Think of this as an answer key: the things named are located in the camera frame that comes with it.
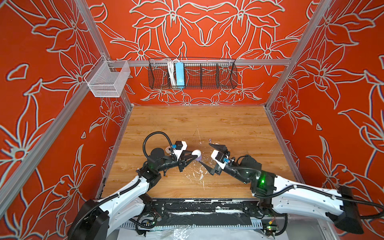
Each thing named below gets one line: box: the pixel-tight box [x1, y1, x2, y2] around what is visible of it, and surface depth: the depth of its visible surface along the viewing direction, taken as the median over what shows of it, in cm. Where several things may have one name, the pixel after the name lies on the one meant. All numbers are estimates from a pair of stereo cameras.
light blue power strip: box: [175, 62, 185, 86], surface depth 91 cm
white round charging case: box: [191, 149, 202, 158], surface depth 71 cm
